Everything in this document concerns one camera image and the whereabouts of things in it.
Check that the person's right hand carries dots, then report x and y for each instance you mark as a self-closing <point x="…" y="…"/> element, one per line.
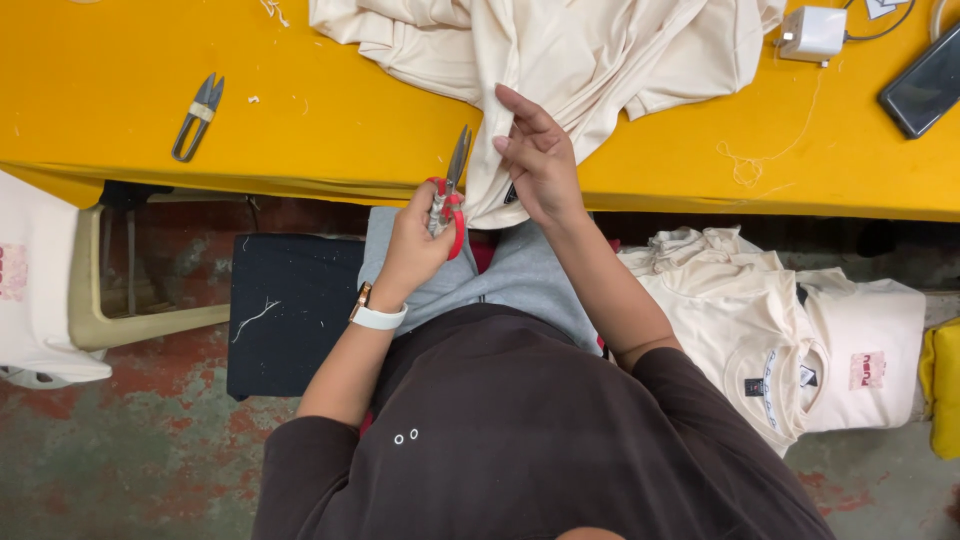
<point x="547" y="169"/>

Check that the person's left hand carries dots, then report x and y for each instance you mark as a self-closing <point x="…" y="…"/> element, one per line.
<point x="409" y="247"/>

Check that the cream garment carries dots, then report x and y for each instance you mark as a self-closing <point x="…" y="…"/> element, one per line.
<point x="585" y="45"/>

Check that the white wristwatch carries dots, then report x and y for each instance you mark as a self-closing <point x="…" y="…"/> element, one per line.
<point x="379" y="316"/>

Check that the person's grey trousers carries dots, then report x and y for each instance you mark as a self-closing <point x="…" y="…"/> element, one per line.
<point x="525" y="277"/>

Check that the black cloth cushion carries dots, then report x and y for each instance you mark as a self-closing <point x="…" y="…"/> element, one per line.
<point x="300" y="300"/>

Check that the crumpled cream t-shirt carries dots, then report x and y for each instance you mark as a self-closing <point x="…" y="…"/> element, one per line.
<point x="705" y="247"/>

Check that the loose cream thread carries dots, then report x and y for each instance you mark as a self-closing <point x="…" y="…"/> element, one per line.
<point x="746" y="171"/>

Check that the person's brown sweater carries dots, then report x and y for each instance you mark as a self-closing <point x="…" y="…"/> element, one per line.
<point x="525" y="450"/>

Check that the folded cream t-shirt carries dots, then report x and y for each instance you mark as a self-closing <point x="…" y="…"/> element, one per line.
<point x="720" y="330"/>

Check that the grey metal thread snips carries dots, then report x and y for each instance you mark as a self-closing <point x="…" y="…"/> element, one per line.
<point x="202" y="111"/>

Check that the white thread scrap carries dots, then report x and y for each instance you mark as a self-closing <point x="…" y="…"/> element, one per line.
<point x="274" y="9"/>

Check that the white charger adapter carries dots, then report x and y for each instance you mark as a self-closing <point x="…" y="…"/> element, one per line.
<point x="814" y="34"/>

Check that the beige plastic chair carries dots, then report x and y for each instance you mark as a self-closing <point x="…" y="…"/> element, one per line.
<point x="90" y="315"/>

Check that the folded white t-shirt pink print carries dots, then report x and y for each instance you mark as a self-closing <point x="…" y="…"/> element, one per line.
<point x="862" y="330"/>

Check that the white paper tag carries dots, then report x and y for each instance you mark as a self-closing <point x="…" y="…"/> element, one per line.
<point x="879" y="7"/>

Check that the hanging white t-shirt pink print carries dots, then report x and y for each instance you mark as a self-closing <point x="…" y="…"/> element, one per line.
<point x="37" y="315"/>

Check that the black smartphone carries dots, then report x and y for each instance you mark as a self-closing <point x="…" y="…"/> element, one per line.
<point x="926" y="82"/>

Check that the yellow cloth bundle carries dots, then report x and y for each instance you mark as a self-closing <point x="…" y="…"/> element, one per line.
<point x="946" y="390"/>

